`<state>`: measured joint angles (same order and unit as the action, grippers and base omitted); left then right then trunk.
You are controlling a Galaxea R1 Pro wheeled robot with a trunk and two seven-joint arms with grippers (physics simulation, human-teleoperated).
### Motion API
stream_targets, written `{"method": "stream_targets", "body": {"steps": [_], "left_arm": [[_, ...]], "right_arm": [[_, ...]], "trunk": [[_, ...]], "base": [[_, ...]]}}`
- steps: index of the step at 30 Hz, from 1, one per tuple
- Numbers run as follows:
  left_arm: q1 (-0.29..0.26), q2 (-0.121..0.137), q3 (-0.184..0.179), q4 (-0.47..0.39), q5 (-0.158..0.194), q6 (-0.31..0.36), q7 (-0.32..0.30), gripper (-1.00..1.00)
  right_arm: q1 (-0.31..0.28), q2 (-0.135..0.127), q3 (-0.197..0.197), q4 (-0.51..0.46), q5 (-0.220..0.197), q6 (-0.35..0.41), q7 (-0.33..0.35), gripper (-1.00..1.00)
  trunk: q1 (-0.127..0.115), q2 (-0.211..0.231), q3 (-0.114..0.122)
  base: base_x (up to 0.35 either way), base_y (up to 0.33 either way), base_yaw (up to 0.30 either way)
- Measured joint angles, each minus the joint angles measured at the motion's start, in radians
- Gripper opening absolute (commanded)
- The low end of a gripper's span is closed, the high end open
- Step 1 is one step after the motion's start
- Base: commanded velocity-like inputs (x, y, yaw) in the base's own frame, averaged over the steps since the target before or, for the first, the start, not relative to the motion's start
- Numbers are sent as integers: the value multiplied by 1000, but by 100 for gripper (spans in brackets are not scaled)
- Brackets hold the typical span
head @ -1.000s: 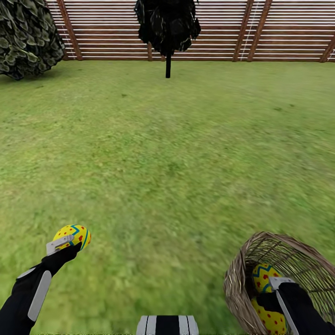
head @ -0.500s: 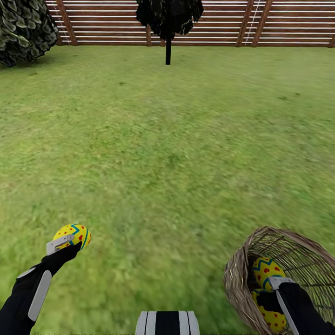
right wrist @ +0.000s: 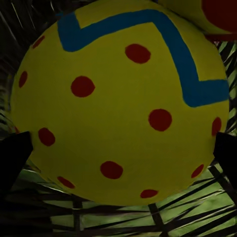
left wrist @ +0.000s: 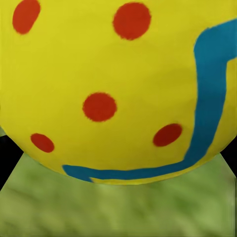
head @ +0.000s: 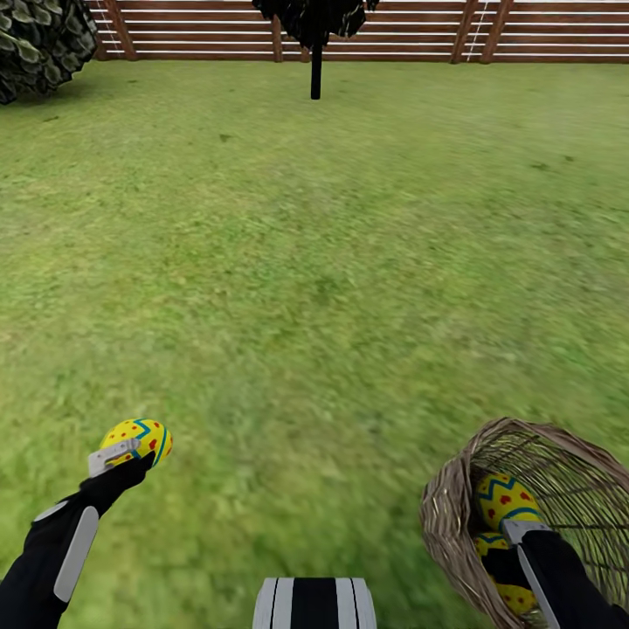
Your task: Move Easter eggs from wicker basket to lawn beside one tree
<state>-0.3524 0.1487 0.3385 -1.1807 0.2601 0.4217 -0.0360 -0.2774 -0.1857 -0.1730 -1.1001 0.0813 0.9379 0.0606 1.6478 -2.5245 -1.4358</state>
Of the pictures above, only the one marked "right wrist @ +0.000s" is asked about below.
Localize wicker basket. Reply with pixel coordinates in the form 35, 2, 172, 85
0, 0, 237, 237

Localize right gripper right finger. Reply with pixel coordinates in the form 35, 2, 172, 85
213, 132, 237, 192

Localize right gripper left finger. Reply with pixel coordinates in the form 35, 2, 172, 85
0, 131, 33, 205

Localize easter egg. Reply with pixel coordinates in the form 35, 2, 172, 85
152, 0, 237, 42
9, 0, 230, 207

